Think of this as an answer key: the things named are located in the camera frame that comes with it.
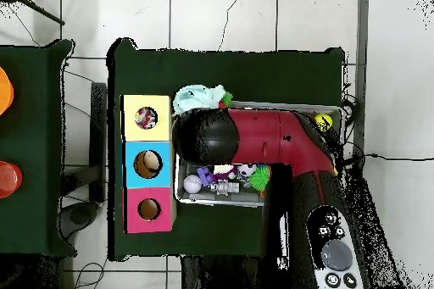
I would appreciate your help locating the light blue knitted cloth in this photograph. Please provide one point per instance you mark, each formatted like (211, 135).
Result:
(196, 97)

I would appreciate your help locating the colourful spotted cloth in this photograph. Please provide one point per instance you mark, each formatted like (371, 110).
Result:
(145, 117)

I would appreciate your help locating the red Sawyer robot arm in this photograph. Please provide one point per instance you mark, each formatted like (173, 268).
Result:
(271, 136)

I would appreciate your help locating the shallow mesh bin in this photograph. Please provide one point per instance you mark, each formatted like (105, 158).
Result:
(217, 199)

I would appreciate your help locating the wooden box with three holes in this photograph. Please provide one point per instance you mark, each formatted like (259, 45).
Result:
(149, 134)

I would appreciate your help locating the black and white soccer ball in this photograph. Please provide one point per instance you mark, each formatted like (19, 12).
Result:
(247, 169)

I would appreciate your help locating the multicolour spiky caterpillar toy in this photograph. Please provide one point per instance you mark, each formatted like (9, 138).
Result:
(226, 99)

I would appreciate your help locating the white toy baseball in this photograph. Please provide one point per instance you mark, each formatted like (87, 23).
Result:
(192, 184)

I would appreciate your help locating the green spiky ball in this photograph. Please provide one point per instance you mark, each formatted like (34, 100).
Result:
(260, 176)

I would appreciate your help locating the dark green tablecloth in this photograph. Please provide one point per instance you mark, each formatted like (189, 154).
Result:
(237, 75)
(34, 133)

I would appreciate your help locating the yellow ball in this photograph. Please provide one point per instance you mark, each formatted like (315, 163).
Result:
(323, 121)

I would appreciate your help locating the red plastic cup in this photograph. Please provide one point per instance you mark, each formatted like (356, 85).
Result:
(8, 180)

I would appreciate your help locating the black metal rod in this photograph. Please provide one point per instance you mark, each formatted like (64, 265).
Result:
(44, 14)

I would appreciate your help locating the orange plastic cup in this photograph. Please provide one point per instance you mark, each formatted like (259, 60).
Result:
(5, 90)

